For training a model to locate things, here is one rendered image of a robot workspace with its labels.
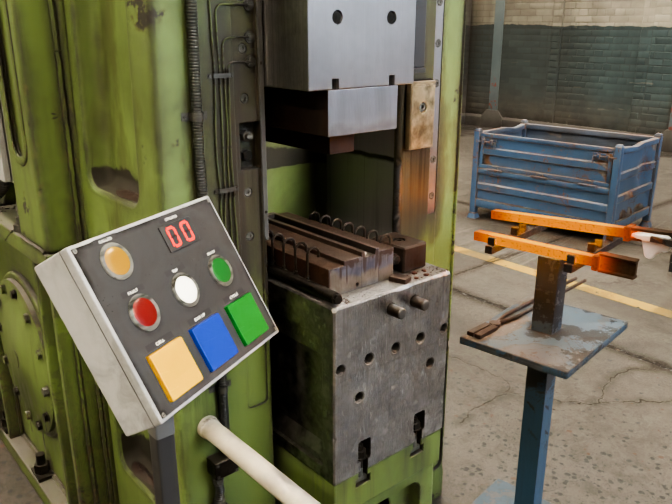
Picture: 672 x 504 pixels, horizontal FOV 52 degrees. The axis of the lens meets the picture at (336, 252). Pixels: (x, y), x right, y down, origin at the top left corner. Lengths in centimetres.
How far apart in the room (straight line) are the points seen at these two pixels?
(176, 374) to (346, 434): 68
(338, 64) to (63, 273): 71
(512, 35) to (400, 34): 904
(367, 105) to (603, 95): 842
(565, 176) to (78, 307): 452
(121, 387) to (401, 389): 86
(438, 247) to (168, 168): 89
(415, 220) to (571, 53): 829
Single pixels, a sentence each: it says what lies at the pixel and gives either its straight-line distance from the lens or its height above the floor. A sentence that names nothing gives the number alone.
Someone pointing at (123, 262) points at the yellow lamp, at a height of 116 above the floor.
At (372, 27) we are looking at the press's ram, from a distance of 150.
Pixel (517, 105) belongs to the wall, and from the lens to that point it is 1053.
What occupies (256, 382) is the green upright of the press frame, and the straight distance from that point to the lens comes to 168.
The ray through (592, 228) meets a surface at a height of 101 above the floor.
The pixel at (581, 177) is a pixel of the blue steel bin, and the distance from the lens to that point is 521.
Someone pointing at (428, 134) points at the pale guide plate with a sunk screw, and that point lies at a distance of 183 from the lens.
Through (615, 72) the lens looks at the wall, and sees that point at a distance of 975.
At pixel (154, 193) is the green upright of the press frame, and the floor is 117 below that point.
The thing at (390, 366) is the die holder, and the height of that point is 72.
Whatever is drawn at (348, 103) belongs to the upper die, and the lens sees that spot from 146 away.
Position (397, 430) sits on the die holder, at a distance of 177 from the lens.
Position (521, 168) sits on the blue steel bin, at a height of 46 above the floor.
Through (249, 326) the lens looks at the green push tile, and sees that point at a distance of 120.
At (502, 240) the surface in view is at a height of 97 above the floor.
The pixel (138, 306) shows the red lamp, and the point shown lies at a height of 110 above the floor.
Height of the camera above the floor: 149
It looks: 18 degrees down
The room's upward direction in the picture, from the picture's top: straight up
